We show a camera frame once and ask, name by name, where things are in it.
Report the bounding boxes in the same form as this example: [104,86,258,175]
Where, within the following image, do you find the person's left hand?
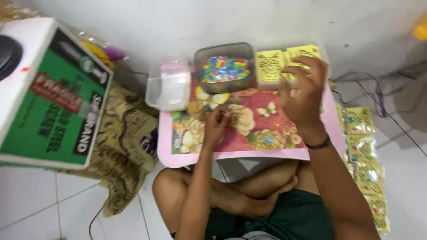
[202,106,233,150]

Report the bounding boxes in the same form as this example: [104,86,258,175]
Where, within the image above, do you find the person's right hand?
[278,56,330,138]

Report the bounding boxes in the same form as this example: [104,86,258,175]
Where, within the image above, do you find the small clear plastic packet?
[186,99,234,127]

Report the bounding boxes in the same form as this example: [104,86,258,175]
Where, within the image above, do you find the pink floral lap table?
[157,68,346,169]

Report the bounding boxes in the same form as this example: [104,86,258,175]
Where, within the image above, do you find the heap of colourful plastic pieces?
[200,56,251,84]

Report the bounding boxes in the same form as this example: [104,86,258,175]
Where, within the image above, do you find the clear card container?
[254,43,331,91]

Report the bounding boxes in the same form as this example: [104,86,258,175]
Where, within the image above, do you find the grey table leg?
[216,157,288,183]

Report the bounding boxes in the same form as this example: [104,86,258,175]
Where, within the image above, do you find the clear plastic container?
[144,60,192,112]

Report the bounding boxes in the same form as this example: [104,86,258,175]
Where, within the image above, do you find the stack of clear small bags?
[159,61,191,100]

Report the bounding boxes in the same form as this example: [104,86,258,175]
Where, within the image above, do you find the grey plastic container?
[193,42,257,95]

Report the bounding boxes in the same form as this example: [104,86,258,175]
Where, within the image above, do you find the stack of yellow printed cards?
[284,44,321,80]
[256,50,285,83]

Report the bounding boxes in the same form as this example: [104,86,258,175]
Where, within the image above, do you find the person's bare legs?
[152,159,321,234]

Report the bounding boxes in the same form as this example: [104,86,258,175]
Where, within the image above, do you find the brown patterned cloth bag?
[58,80,161,218]

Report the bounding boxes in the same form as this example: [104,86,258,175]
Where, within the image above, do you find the dark green shorts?
[171,189,337,240]

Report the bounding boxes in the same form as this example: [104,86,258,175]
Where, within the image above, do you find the clear bag of coloured items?
[68,30,129,71]

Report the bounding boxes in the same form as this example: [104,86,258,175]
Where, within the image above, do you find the row of yellow filled packets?
[336,105,391,235]

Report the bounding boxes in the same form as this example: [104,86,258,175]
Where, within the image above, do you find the green and white cardboard box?
[0,17,114,171]

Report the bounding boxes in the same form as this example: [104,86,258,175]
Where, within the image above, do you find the grey round stand base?
[393,71,427,134]

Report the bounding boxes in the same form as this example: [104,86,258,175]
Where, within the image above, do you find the yellow plastic object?
[412,15,427,41]

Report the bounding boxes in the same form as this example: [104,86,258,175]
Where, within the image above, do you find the black wrist bracelet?
[304,135,332,150]

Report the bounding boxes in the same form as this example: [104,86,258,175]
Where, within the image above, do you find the tangle of dark cables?
[330,69,427,158]

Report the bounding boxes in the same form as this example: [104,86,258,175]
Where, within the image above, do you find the thin brown cord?
[88,206,105,240]

